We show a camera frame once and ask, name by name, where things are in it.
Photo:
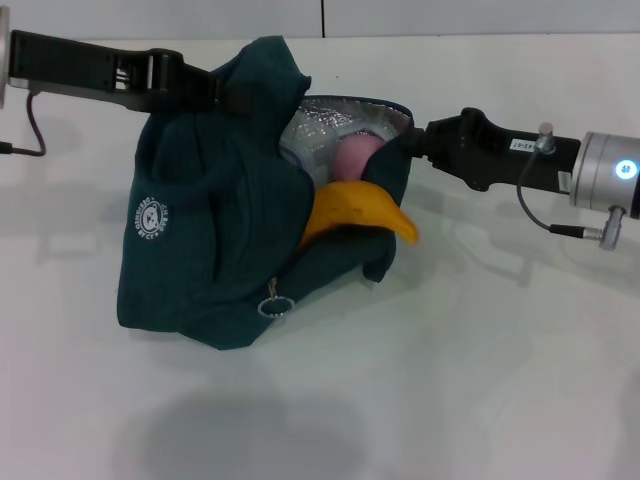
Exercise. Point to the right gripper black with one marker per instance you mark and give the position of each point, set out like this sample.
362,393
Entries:
530,160

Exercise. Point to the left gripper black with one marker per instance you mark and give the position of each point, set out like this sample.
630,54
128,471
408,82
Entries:
70,65

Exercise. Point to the pink peach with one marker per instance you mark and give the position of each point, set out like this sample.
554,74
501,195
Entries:
355,157

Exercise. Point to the yellow banana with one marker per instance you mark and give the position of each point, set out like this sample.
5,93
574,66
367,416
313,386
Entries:
355,205

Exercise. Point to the clear plastic food container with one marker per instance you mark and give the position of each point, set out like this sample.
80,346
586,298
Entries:
305,150

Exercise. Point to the dark teal insulated lunch bag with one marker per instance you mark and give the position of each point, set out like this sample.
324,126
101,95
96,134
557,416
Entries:
210,240

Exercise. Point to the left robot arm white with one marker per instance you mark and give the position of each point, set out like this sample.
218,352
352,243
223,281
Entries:
4,60

